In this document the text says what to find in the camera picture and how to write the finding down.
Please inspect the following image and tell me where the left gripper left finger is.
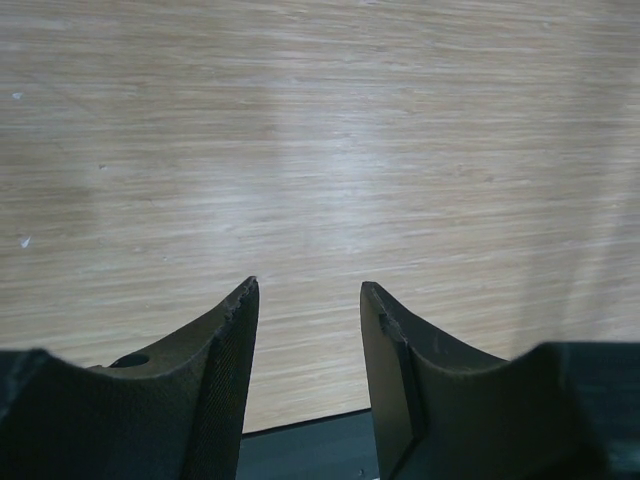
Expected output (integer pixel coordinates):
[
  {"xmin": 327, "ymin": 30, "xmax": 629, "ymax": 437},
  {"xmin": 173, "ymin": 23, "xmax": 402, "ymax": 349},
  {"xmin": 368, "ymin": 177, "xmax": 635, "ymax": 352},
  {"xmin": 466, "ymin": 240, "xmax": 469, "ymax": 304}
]
[{"xmin": 1, "ymin": 278, "xmax": 259, "ymax": 479}]

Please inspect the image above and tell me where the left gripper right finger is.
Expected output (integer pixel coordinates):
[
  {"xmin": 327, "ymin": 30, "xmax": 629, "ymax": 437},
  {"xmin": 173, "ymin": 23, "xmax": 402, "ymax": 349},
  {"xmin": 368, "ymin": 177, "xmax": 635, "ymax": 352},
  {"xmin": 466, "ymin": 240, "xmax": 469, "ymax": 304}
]
[{"xmin": 360, "ymin": 282, "xmax": 639, "ymax": 479}]

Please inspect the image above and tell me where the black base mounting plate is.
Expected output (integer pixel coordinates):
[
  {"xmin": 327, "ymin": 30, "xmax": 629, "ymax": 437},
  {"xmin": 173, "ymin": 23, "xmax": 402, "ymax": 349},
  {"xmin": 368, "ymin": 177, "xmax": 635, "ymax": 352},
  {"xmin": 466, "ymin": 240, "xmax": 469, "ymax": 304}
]
[{"xmin": 236, "ymin": 409, "xmax": 379, "ymax": 480}]

